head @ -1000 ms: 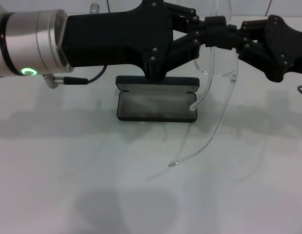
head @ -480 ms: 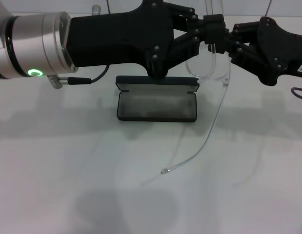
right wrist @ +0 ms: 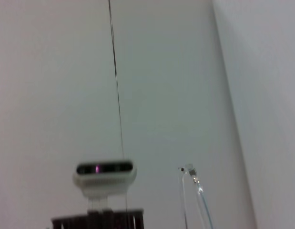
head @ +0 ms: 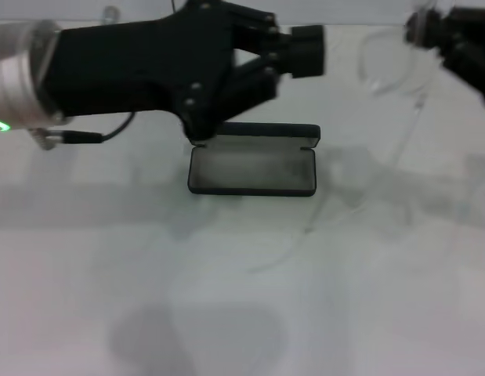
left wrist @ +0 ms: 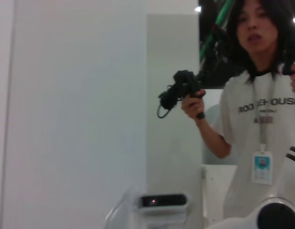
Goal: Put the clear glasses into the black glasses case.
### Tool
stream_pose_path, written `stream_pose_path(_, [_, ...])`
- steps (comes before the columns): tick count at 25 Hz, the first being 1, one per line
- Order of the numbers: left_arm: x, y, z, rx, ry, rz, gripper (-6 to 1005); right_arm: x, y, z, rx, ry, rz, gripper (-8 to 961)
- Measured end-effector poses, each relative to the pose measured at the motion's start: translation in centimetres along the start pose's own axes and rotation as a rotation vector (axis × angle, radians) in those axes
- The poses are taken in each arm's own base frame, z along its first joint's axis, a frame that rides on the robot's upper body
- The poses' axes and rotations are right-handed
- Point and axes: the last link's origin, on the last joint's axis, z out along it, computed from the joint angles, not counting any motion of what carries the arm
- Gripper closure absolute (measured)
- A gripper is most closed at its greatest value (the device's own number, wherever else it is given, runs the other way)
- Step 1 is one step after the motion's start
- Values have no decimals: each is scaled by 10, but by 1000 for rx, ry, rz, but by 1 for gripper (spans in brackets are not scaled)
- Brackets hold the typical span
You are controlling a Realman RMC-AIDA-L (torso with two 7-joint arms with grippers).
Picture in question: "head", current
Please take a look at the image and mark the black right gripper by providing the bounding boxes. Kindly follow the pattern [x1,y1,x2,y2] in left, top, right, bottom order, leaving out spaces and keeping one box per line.
[405,4,485,115]

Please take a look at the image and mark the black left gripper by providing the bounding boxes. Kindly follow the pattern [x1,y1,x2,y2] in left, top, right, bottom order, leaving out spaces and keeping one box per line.
[45,0,238,143]

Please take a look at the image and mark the clear white glasses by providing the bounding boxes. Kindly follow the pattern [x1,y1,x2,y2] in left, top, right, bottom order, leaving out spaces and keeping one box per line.
[357,0,443,165]

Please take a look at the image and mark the black glasses case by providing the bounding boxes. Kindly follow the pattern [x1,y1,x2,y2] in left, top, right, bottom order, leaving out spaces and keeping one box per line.
[186,121,322,197]

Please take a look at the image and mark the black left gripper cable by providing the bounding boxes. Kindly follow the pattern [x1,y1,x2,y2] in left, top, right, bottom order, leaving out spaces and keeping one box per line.
[30,111,136,150]

